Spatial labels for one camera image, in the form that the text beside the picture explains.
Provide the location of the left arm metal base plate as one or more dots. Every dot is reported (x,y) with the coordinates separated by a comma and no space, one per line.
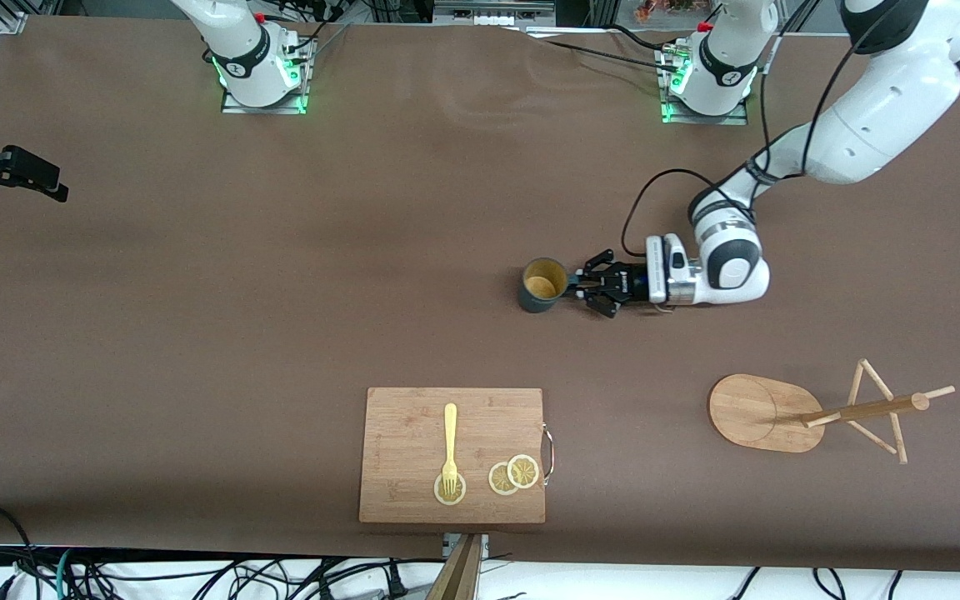
(697,119)

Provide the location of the teal cup yellow inside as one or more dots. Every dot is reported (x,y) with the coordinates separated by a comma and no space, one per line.
(534,302)

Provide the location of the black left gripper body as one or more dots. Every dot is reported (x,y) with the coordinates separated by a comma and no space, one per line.
(632,283)

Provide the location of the lemon slice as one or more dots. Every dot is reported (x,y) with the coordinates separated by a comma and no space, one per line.
(523,471)
(461,492)
(497,479)

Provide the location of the yellow plastic fork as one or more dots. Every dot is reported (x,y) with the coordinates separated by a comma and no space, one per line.
(450,433)

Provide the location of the bamboo cutting board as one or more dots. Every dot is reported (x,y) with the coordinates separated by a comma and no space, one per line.
(405,433)

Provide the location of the metal bracket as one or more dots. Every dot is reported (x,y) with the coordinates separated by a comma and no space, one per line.
(449,546)

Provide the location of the red orange background items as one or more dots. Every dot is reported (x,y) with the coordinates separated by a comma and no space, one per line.
(663,10)

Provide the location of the wooden cup rack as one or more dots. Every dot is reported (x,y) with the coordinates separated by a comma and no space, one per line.
(755,412)

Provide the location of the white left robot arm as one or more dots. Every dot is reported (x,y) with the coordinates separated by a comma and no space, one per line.
(880,117)

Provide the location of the wooden post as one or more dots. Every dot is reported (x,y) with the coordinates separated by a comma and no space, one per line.
(459,575)

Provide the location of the white power strip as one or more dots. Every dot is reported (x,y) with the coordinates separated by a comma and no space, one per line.
(488,15)

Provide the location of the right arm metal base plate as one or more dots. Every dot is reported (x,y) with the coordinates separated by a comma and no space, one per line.
(263,109)

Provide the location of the brown table cover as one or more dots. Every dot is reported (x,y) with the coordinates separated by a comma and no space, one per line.
(155,375)

